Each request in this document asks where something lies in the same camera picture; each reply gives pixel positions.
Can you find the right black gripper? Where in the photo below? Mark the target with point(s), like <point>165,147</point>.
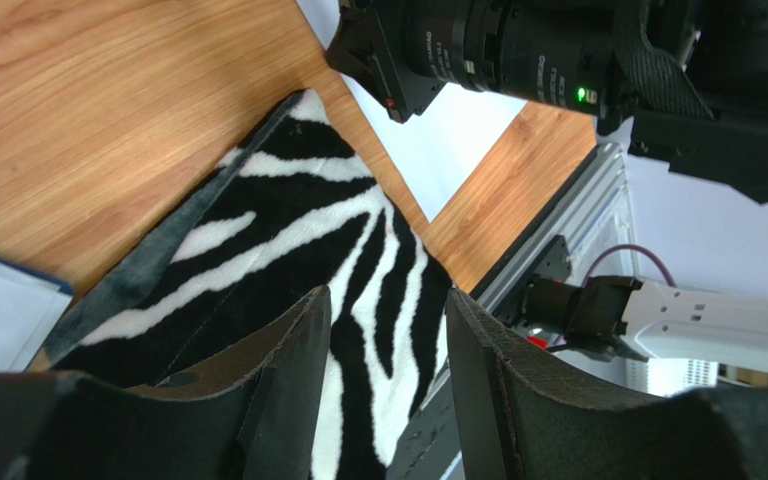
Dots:
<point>592,57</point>

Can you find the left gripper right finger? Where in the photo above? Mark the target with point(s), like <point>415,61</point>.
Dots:
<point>523,413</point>

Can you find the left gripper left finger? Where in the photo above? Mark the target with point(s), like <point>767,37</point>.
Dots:
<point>248,412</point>

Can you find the printed paper sheet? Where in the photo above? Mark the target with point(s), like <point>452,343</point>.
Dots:
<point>28,313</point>

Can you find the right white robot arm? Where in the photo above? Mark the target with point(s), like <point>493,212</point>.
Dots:
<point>660,253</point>

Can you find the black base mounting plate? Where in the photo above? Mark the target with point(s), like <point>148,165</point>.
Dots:
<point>430,445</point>

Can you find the zebra print cushion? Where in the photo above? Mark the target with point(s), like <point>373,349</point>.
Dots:
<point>291,208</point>

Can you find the aluminium frame rail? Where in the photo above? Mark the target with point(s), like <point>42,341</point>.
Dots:
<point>591,209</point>

